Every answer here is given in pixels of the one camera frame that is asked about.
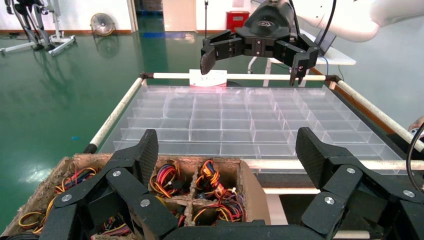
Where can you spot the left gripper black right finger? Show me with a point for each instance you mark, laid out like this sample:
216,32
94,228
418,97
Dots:
348,192

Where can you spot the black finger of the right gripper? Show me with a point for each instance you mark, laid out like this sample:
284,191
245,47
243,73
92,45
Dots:
222,46
298,53

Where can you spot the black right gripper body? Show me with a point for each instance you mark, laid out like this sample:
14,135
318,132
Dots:
268,30

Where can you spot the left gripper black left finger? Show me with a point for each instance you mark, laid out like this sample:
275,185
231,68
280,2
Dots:
99,198

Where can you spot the person's bare hand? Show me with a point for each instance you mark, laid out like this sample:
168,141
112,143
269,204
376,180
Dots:
418,123

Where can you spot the red cabinet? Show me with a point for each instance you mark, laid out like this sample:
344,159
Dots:
236,20

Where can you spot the dark laptop screen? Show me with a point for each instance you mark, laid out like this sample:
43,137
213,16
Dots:
326,41

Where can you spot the thin black pole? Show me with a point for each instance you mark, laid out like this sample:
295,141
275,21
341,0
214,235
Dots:
206,20

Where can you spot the white label card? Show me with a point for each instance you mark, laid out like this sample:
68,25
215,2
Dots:
208,78

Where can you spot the white table with legs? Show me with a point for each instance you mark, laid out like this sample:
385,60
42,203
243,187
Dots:
333,59

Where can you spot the beige door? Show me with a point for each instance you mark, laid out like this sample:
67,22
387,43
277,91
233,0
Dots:
179,15

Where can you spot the blue mat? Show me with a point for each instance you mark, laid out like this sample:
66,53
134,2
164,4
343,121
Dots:
164,35

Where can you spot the small blue scrap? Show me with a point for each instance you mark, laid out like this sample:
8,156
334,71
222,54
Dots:
75,137

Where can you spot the clear acrylic divider tray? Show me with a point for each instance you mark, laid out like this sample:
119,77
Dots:
232,126

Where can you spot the brown cardboard divider box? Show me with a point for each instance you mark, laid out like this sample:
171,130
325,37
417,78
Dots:
253,195

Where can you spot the round metal fan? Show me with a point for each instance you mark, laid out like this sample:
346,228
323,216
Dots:
102,24

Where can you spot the black exercise machine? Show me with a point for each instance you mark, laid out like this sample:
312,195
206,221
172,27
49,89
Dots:
30,20

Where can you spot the white pipe rack frame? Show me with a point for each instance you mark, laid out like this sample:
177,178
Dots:
116,112

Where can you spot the white metal stand frame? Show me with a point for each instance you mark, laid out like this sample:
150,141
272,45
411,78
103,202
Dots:
63,41

